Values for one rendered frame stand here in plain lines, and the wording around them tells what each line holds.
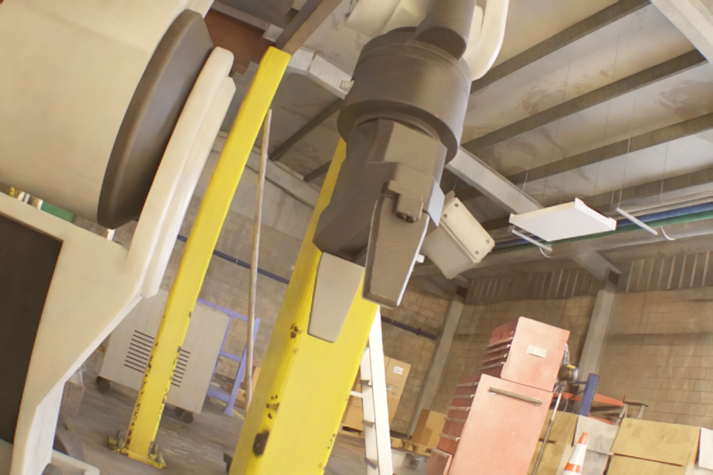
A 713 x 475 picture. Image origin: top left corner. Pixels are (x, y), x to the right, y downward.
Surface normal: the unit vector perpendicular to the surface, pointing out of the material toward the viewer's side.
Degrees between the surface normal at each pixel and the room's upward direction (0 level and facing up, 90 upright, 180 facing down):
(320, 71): 90
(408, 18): 141
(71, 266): 101
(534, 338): 90
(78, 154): 131
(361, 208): 168
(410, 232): 79
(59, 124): 122
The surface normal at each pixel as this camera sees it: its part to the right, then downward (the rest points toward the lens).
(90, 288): 0.25, 0.04
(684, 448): -0.81, -0.47
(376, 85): -0.40, -0.48
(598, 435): 0.55, -0.22
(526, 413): 0.07, -0.22
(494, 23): 0.36, -0.32
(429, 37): -0.23, 0.88
